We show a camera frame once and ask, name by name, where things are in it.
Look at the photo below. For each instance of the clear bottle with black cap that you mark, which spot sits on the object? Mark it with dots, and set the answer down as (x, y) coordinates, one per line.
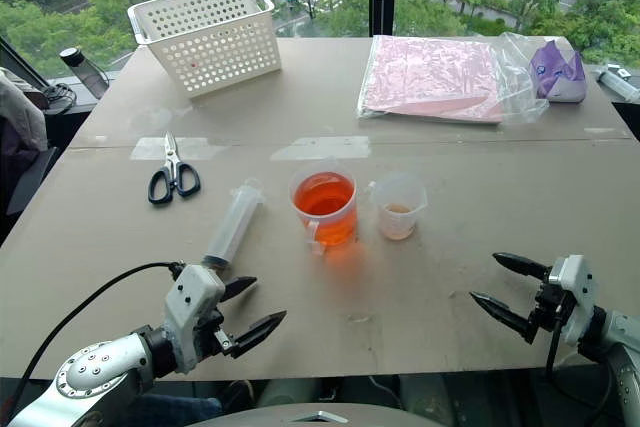
(82, 69)

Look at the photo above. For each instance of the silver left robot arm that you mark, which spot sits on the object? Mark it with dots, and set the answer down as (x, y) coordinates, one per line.
(92, 372)

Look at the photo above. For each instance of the small clear plastic beaker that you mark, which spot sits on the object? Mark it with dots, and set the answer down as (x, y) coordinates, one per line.
(398, 207)

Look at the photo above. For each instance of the purple and white pouch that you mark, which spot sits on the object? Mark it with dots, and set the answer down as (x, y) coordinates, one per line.
(558, 72)

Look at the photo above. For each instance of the white perforated plastic basket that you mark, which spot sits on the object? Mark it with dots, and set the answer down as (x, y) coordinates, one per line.
(207, 39)

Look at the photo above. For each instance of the white and grey device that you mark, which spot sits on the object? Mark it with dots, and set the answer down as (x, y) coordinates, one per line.
(619, 81)

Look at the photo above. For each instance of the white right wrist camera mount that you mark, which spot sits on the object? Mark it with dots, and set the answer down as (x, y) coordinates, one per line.
(574, 297)

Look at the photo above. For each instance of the beaker with orange liquid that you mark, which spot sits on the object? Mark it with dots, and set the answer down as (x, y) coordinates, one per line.
(326, 212)

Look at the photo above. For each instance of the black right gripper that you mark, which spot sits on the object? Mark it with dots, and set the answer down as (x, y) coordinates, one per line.
(550, 304)

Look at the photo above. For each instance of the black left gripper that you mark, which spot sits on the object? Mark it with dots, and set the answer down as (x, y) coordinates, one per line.
(214, 329)

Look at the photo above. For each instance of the pink sheets in clear bag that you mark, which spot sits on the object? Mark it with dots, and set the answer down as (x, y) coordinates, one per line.
(434, 78)

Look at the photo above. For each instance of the clear plastic syringe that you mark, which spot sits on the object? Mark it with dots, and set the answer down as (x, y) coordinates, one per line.
(235, 224)

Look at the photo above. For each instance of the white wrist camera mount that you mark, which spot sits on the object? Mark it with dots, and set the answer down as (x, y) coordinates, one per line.
(574, 297)
(191, 306)

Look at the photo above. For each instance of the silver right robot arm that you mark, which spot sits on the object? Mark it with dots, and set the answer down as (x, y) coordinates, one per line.
(620, 352)

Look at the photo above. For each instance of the grey rounded robot torso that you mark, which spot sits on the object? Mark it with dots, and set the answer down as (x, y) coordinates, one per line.
(320, 417)

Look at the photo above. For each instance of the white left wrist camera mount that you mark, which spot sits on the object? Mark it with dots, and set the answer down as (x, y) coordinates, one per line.
(191, 306)

